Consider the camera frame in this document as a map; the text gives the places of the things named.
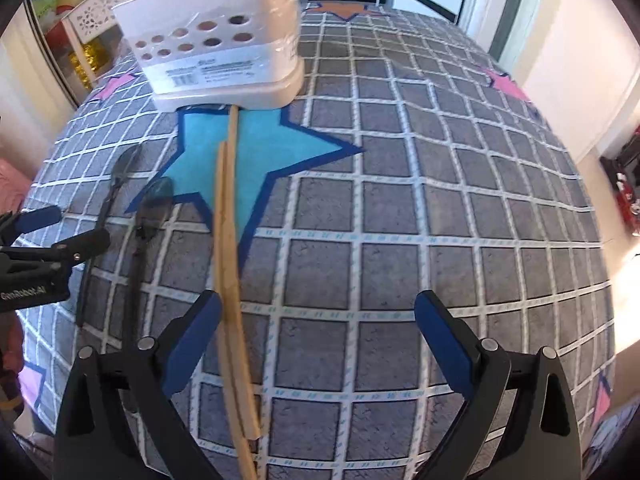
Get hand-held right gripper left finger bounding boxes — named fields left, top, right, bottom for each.
left=53, top=290, right=224, bottom=480

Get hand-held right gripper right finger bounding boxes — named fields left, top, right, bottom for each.
left=413, top=289, right=584, bottom=480

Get gold foil package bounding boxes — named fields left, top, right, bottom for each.
left=67, top=42, right=109, bottom=92

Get grey checked star tablecloth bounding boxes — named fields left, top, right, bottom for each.
left=14, top=0, right=617, bottom=480

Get wooden chopstick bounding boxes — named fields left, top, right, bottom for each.
left=213, top=141, right=261, bottom=441
left=226, top=104, right=259, bottom=480

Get white plastic storage rack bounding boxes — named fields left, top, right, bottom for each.
left=62, top=0, right=202, bottom=92

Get red hanging decorations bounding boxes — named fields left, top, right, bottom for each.
left=599, top=129, right=640, bottom=237

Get white plastic utensil holder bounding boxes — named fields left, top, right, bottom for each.
left=109, top=0, right=305, bottom=112

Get person's left forearm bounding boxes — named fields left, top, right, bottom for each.
left=0, top=317, right=27, bottom=412

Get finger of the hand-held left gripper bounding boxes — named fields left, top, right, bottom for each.
left=49, top=229, right=112, bottom=267
left=0, top=205, right=64, bottom=242

